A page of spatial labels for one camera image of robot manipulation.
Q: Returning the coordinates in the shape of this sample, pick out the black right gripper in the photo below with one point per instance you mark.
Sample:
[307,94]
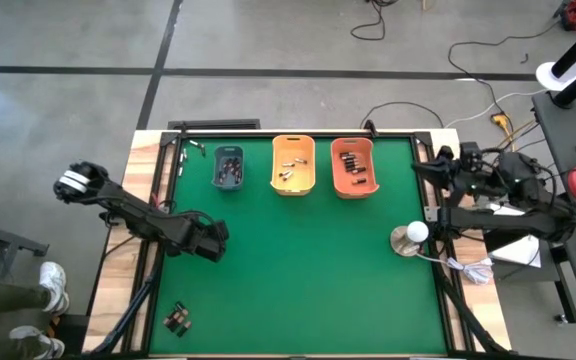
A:
[473,180]

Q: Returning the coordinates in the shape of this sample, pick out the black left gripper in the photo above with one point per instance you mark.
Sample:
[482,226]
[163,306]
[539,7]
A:
[195,235]

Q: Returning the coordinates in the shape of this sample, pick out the grey-blue plastic bin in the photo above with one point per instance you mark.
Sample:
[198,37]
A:
[228,189]

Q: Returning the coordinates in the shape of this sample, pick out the orange plastic bin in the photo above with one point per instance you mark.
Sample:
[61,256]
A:
[343,187]

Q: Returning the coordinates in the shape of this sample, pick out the yellow plastic bin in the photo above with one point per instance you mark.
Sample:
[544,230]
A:
[293,187]

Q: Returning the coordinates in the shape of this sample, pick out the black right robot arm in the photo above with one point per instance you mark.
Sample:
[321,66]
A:
[508,220]

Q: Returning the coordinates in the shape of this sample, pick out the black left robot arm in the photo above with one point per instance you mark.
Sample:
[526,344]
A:
[118,205]

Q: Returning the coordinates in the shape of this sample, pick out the grey metal mounting plate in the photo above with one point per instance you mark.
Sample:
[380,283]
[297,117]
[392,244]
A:
[430,214]

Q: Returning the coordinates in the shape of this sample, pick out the green table mat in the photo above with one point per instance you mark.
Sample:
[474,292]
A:
[293,280]

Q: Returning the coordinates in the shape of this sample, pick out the black flat floor box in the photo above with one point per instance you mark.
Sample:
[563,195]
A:
[213,124]

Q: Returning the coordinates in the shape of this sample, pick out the white box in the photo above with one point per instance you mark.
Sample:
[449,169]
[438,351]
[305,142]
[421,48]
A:
[515,252]

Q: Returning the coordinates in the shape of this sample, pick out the person's foot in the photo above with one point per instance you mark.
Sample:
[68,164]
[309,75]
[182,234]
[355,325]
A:
[54,287]
[33,340]

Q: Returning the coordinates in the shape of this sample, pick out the grey metal stand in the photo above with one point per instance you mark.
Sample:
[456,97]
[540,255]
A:
[3,240]

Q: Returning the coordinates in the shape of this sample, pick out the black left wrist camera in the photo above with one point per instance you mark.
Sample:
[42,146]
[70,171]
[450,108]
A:
[218,243]

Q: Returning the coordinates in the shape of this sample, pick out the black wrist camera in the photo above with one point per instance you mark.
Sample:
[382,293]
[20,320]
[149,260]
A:
[470,152]
[218,243]

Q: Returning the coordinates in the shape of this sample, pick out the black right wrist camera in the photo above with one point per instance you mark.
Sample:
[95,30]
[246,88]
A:
[470,152]

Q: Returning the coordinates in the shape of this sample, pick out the black aluminium table frame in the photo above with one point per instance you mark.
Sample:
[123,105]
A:
[268,133]

